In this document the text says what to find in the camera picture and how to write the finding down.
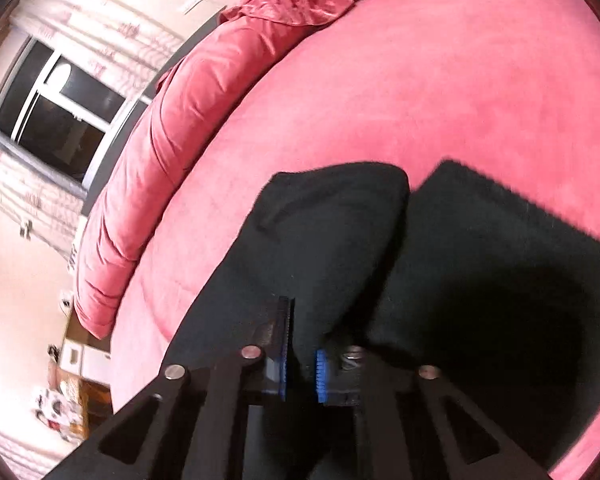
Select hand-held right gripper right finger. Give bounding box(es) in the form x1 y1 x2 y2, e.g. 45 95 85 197
312 345 551 480

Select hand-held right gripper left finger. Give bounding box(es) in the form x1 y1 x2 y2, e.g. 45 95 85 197
44 296 297 480

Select black pants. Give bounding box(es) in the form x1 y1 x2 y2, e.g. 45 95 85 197
161 160 600 480

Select wooden bedside cabinet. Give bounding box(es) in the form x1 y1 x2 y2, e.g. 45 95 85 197
32 310 115 443

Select long red velvet pillow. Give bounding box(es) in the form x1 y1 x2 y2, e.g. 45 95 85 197
74 15 321 340

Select white patterned curtain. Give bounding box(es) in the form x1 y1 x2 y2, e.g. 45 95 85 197
0 137 88 266
7 0 191 98

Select pink bed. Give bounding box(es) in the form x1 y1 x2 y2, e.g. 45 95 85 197
107 0 600 480

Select dark headboard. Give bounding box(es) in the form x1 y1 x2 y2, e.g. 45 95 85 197
80 4 227 221

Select window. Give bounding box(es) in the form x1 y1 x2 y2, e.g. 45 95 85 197
0 35 136 188

